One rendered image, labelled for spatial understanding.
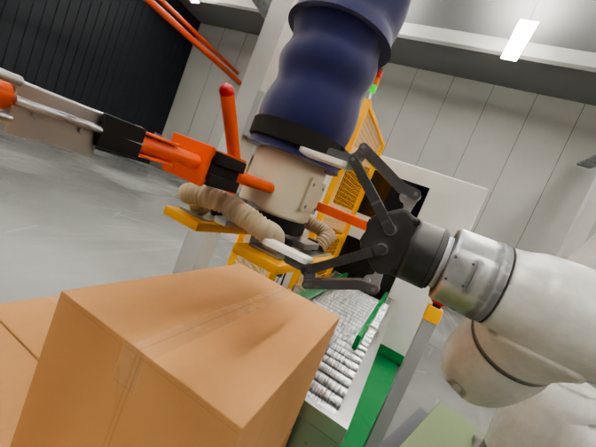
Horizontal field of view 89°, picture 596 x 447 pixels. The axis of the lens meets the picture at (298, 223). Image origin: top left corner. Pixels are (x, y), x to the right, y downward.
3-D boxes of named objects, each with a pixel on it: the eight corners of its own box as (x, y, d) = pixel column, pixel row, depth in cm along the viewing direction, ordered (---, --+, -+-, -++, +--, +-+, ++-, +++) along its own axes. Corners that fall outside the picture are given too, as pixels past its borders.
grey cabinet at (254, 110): (256, 143, 216) (271, 103, 213) (262, 145, 214) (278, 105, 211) (241, 134, 198) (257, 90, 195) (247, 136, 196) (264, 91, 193)
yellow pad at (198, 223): (253, 223, 93) (258, 208, 92) (278, 237, 89) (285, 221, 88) (161, 213, 62) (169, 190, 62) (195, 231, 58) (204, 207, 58)
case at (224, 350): (201, 360, 113) (239, 262, 109) (294, 425, 100) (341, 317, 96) (-4, 482, 57) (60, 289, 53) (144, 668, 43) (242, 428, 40)
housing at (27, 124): (60, 140, 33) (72, 100, 33) (95, 158, 30) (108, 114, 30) (-29, 114, 27) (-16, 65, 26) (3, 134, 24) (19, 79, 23)
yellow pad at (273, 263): (304, 249, 85) (311, 233, 85) (336, 264, 81) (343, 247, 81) (230, 251, 54) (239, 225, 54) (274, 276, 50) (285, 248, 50)
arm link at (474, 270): (482, 333, 29) (421, 303, 31) (467, 311, 38) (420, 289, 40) (524, 247, 28) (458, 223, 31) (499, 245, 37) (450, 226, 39)
